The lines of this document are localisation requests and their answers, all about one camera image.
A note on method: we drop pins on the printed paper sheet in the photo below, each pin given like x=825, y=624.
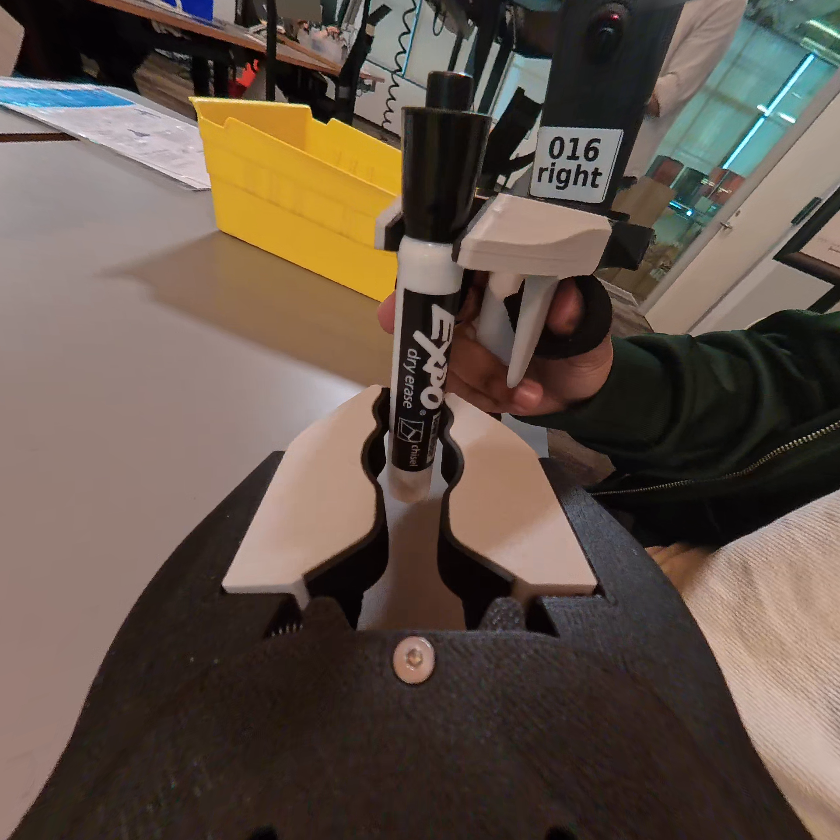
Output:
x=131, y=124

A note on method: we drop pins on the person's white ribbed top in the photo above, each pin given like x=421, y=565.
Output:
x=774, y=623

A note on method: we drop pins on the wooden background desk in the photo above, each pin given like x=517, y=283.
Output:
x=262, y=39

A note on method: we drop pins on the framed tag sign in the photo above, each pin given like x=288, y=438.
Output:
x=823, y=246

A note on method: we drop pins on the person's right hand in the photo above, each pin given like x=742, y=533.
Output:
x=558, y=380

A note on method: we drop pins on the black dry erase marker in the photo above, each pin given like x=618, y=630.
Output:
x=420, y=361

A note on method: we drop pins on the grey desk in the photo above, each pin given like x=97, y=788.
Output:
x=131, y=361

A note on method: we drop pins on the person's green jacket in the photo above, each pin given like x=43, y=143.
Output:
x=722, y=505

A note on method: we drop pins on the yellow plastic bin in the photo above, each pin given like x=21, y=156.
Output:
x=295, y=216

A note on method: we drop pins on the person's right forearm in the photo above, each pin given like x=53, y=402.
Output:
x=689, y=407

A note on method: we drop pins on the orange cone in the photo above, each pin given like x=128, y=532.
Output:
x=244, y=79

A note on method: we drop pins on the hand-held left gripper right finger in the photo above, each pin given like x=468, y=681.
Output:
x=518, y=518

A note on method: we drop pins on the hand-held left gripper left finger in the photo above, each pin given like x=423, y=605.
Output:
x=308, y=512

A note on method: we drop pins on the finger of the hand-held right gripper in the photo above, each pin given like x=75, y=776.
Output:
x=387, y=226
x=525, y=239

